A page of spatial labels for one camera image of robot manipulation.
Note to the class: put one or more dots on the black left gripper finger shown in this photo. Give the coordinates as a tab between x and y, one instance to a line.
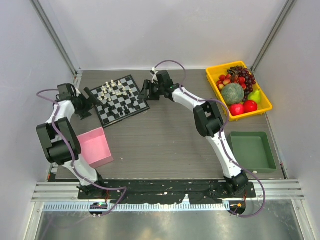
92	98
85	112

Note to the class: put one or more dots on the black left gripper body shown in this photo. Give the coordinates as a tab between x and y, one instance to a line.
83	104

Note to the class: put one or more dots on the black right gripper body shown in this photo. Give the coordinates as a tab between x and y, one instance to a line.
156	91

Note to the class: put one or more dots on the black and white chessboard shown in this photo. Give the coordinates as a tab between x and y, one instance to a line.
119	101

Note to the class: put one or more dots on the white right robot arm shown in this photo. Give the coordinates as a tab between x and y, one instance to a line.
208	122

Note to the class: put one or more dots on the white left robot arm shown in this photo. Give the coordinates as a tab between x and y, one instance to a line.
59	141

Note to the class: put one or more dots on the pink open box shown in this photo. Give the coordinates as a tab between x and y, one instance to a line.
95	148

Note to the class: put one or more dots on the green melon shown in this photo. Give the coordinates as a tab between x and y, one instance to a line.
232	94

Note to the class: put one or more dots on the red apple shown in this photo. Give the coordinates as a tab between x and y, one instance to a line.
237	109
250	106

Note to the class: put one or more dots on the purple grape bunch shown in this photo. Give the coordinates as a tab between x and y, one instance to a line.
242	76

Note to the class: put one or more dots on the green pear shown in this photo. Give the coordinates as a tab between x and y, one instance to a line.
255	96

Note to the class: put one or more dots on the green empty tray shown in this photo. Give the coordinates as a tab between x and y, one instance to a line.
252	151

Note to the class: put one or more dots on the aluminium frame rail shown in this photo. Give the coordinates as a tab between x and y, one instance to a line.
51	23

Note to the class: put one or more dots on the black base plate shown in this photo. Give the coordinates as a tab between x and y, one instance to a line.
166	192

